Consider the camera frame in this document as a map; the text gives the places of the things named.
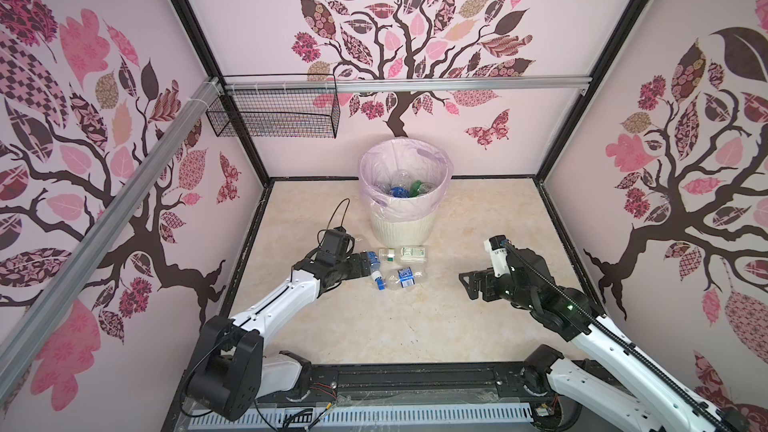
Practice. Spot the small clear bottle blue label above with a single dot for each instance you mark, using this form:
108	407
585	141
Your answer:
405	277

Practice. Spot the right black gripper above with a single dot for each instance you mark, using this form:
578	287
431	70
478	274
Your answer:
485	276

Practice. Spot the white bin with pink liner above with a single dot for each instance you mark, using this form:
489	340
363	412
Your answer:
402	183

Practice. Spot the green bottle yellow cap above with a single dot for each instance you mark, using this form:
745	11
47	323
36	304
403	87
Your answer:
419	188

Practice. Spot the black wire basket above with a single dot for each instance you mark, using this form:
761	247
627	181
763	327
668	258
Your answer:
277	106

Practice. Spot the grey aluminium rail left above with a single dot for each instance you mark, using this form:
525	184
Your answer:
26	339

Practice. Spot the grey aluminium rail back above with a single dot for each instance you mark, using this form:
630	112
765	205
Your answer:
414	84

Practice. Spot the black base frame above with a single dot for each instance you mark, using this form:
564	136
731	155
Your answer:
420	384

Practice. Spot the clear bottle green white label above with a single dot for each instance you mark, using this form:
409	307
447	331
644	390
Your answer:
404	254

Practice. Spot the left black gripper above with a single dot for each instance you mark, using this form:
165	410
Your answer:
361	266

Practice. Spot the grey aluminium rail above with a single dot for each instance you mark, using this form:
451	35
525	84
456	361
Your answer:
414	84
26	339

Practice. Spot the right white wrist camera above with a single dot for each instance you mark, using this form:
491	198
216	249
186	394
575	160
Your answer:
496	248

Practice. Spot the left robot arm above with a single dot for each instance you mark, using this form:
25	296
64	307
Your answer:
228	370

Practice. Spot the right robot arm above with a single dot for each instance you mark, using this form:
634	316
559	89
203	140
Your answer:
646	397

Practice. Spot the white slotted cable duct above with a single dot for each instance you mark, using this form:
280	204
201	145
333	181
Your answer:
359	417

